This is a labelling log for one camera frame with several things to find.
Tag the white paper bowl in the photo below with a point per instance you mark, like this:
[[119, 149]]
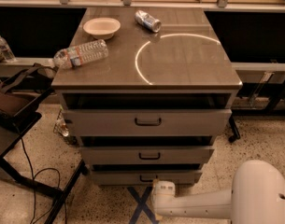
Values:
[[102, 28]]

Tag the grey drawer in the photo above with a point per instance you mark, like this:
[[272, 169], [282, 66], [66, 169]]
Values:
[[116, 178], [142, 122], [145, 155]]

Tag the clear plastic water bottle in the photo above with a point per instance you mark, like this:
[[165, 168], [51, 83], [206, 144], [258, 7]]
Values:
[[78, 55]]

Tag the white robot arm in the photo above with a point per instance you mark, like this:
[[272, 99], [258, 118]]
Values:
[[257, 196]]

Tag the grey drawer cabinet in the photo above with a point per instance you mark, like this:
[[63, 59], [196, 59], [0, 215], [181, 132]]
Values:
[[183, 67]]

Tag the small upright water bottle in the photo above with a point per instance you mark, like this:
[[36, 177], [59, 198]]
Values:
[[6, 51]]

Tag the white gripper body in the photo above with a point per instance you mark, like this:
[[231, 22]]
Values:
[[163, 190]]

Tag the dark bag with straps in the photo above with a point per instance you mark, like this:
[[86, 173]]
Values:
[[16, 106]]

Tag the crushed silver blue can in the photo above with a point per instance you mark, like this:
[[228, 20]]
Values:
[[146, 20]]

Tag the black side table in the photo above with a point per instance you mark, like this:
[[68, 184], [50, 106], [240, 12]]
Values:
[[9, 137]]

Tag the wire basket with bottle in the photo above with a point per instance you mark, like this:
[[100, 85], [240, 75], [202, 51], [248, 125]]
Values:
[[61, 129]]

